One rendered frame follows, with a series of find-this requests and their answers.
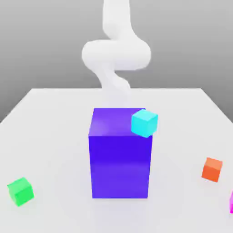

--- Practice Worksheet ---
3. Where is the small green cube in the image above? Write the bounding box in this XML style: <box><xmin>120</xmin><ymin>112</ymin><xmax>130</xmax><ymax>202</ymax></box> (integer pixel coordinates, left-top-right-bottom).
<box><xmin>7</xmin><ymin>177</ymin><xmax>35</xmax><ymax>207</ymax></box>

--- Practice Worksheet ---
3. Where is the small cyan cube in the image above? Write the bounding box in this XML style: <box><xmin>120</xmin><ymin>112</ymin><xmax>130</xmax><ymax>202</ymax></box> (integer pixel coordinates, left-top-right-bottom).
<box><xmin>131</xmin><ymin>108</ymin><xmax>159</xmax><ymax>138</ymax></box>

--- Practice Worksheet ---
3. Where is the small orange cube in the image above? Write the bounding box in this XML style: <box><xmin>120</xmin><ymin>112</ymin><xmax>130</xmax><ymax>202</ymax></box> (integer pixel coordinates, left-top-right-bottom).
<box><xmin>201</xmin><ymin>157</ymin><xmax>223</xmax><ymax>183</ymax></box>

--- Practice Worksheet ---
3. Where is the large purple box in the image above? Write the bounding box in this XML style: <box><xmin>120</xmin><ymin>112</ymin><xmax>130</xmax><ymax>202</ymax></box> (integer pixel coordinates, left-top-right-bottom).
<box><xmin>88</xmin><ymin>107</ymin><xmax>153</xmax><ymax>199</ymax></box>

